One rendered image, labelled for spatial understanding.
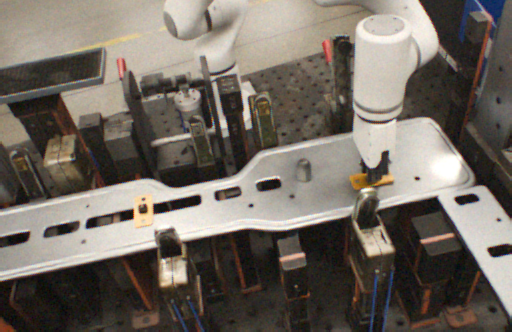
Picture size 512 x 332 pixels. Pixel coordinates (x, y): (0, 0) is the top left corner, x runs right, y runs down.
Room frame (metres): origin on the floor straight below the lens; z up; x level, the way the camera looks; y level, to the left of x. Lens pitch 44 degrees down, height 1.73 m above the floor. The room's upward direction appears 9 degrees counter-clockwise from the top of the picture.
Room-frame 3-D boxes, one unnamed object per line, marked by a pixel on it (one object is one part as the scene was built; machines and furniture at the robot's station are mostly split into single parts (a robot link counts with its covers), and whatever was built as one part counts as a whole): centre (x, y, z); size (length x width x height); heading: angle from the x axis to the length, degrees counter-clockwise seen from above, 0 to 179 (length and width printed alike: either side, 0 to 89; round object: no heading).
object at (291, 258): (0.50, -0.04, 0.84); 0.11 x 0.08 x 0.29; 4
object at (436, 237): (0.50, -0.31, 0.84); 0.11 x 0.10 x 0.28; 4
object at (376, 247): (0.47, -0.18, 0.87); 0.12 x 0.09 x 0.35; 4
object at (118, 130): (0.85, 0.29, 0.89); 0.13 x 0.11 x 0.38; 4
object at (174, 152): (0.86, 0.16, 0.94); 0.18 x 0.13 x 0.49; 94
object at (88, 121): (0.86, 0.35, 0.90); 0.05 x 0.05 x 0.40; 4
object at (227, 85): (0.88, 0.03, 0.91); 0.07 x 0.05 x 0.42; 4
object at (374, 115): (0.64, -0.23, 1.20); 0.09 x 0.08 x 0.03; 4
